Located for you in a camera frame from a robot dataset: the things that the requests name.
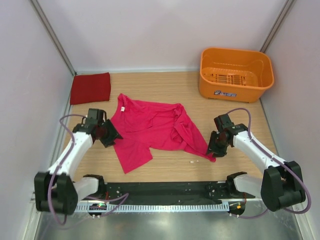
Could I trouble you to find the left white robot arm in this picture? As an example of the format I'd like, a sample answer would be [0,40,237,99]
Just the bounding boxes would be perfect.
[34,108,122,215]

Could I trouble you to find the aluminium frame rail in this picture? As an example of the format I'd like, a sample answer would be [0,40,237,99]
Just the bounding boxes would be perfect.
[30,179,305,204]

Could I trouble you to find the pink t shirt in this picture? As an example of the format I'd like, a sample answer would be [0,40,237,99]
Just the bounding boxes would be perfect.
[111,93,216,174]

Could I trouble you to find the orange plastic basket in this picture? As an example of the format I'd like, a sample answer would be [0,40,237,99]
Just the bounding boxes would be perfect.
[198,47,275,103]

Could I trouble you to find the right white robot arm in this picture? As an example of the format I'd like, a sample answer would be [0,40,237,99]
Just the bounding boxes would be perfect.
[206,114,306,212]

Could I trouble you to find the folded dark red t shirt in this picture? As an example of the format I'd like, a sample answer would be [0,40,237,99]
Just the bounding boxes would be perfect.
[69,72,111,105]

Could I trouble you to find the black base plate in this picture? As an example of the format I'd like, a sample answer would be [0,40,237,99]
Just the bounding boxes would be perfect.
[94,181,254,206]

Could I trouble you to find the white slotted cable duct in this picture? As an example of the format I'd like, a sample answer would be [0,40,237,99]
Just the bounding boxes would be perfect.
[75,202,230,214]

